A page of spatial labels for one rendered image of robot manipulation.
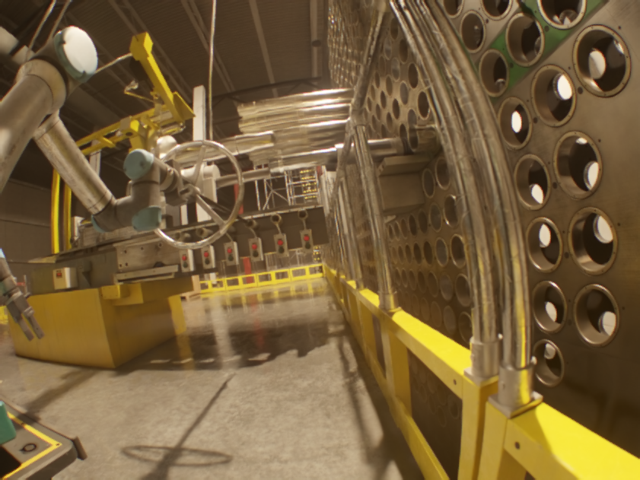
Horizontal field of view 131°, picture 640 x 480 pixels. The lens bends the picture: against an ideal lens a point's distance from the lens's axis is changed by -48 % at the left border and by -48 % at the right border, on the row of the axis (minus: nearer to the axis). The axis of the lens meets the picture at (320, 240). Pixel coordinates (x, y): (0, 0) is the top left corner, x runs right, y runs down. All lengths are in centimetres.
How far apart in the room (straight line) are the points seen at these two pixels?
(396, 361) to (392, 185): 179
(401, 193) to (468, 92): 214
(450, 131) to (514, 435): 34
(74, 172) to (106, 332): 163
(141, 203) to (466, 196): 64
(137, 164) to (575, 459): 84
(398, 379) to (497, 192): 68
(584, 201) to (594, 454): 100
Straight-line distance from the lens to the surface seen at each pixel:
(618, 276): 115
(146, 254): 233
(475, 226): 33
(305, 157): 218
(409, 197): 243
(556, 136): 126
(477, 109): 30
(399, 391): 89
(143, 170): 70
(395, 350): 83
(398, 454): 86
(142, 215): 69
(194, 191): 96
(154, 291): 221
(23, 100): 50
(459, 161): 34
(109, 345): 223
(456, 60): 33
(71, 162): 71
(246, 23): 1158
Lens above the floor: 58
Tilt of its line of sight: 4 degrees up
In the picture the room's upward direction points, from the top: 9 degrees counter-clockwise
